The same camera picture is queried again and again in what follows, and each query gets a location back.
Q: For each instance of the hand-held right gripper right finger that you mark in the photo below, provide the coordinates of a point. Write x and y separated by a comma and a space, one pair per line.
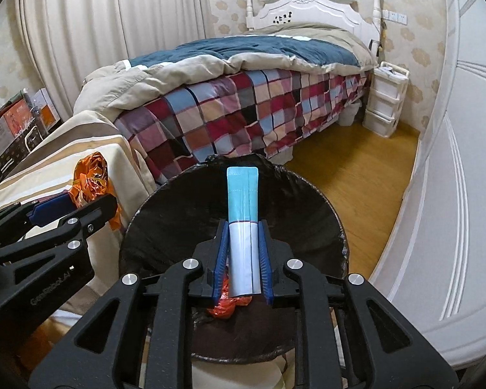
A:
266, 263

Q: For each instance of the plaid bed sheet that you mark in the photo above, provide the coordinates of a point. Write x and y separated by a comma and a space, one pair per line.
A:
235, 117

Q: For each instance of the cardboard box with orange print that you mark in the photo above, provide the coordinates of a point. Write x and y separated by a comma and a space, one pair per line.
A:
8, 125

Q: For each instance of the orange plastic wrapper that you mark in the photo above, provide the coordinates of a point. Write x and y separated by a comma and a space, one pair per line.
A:
91, 178

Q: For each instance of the bin with black bag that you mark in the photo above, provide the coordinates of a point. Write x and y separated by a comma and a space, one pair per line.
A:
178, 219

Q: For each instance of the blue and beige quilt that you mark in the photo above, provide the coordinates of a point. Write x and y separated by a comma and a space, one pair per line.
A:
226, 54

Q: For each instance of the white and orange box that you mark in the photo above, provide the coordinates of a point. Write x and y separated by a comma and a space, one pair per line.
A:
46, 107

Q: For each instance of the white plastic drawer unit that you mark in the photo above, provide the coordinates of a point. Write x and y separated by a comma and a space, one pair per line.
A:
384, 97

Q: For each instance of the small white bin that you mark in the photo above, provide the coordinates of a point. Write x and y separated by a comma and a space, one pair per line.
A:
349, 114

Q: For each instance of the white and blue tube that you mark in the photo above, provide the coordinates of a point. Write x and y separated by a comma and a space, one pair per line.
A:
243, 219

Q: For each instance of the white panelled door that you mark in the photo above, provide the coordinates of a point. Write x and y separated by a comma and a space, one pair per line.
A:
449, 170

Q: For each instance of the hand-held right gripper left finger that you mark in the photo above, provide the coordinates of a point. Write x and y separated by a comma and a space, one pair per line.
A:
220, 263

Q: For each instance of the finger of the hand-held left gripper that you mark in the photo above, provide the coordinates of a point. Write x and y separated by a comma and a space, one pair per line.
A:
77, 223
50, 209

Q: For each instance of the beige curtain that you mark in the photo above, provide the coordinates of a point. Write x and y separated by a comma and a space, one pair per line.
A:
105, 20

